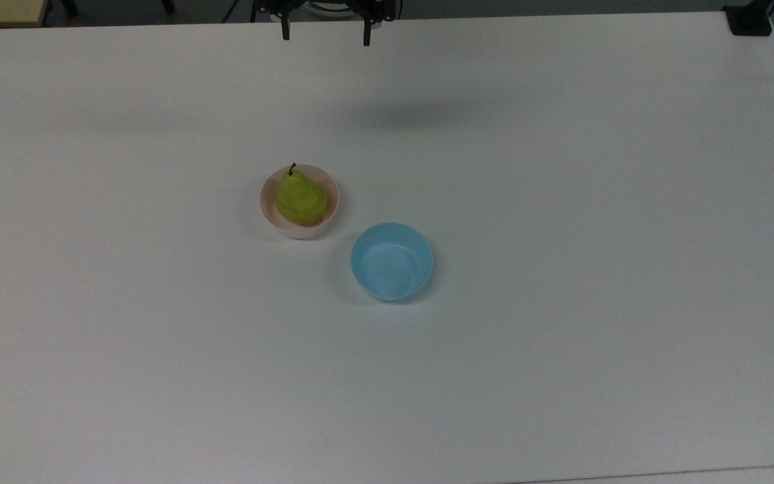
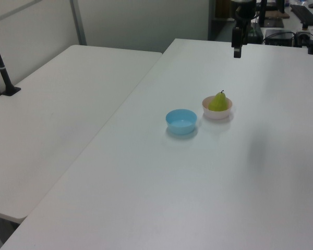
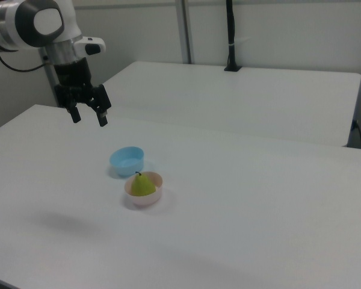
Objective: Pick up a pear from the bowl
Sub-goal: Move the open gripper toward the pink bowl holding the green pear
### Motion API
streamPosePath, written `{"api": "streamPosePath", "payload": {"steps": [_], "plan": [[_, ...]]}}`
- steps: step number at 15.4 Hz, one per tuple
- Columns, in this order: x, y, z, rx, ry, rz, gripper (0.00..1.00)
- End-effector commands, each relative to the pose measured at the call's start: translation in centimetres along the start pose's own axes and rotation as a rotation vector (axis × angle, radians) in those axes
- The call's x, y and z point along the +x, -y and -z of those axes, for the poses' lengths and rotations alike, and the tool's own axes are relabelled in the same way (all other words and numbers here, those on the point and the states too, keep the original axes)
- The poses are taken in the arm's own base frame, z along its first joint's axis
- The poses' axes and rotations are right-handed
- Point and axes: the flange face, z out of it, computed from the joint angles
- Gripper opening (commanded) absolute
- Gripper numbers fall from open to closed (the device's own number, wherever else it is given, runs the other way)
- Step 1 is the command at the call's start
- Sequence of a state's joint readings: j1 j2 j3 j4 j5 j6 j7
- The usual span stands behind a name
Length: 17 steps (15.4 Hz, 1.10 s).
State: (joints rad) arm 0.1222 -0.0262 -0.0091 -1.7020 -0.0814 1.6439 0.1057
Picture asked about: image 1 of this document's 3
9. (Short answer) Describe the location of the black Franka gripper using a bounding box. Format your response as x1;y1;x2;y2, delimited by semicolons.
251;0;400;47

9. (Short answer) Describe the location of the green pear with stem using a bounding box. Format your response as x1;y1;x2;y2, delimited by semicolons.
275;162;329;227

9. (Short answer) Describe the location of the pink plastic bowl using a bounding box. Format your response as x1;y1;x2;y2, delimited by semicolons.
259;165;341;240

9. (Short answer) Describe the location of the blue plastic bowl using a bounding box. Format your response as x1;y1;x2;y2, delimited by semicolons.
350;223;435;303

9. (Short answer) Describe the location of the black table clamp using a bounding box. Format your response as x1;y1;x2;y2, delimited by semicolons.
722;0;774;36

